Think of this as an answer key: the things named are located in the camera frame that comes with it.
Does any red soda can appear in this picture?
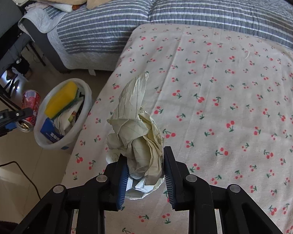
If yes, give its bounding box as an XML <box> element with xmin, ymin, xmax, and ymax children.
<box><xmin>16</xmin><ymin>90</ymin><xmax>41</xmax><ymax>133</ymax></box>

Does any yellow green sponge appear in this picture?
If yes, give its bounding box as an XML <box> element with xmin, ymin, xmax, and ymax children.
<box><xmin>44</xmin><ymin>81</ymin><xmax>78</xmax><ymax>119</ymax></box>

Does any beige paper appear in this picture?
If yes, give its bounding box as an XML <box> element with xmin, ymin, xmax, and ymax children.
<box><xmin>106</xmin><ymin>73</ymin><xmax>163</xmax><ymax>200</ymax></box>

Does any white tissue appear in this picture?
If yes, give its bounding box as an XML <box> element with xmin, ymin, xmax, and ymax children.
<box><xmin>53</xmin><ymin>100</ymin><xmax>83</xmax><ymax>136</ymax></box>

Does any white trash bin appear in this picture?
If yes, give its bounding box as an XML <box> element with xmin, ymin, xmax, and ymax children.
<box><xmin>34</xmin><ymin>78</ymin><xmax>92</xmax><ymax>151</ymax></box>

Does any blue biscuit box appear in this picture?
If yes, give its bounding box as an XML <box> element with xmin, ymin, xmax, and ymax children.
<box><xmin>40</xmin><ymin>118</ymin><xmax>64</xmax><ymax>143</ymax></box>

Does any grey office chair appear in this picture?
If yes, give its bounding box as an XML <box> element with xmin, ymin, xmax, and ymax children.
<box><xmin>0</xmin><ymin>0</ymin><xmax>46</xmax><ymax>109</ymax></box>

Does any cherry print tablecloth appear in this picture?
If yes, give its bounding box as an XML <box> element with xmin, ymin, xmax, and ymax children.
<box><xmin>62</xmin><ymin>24</ymin><xmax>293</xmax><ymax>233</ymax></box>

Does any blue striped quilt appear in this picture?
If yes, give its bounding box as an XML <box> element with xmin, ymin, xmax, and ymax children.
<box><xmin>18</xmin><ymin>0</ymin><xmax>293</xmax><ymax>72</ymax></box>

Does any black cable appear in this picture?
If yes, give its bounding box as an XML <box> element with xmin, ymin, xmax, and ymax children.
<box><xmin>0</xmin><ymin>160</ymin><xmax>42</xmax><ymax>200</ymax></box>

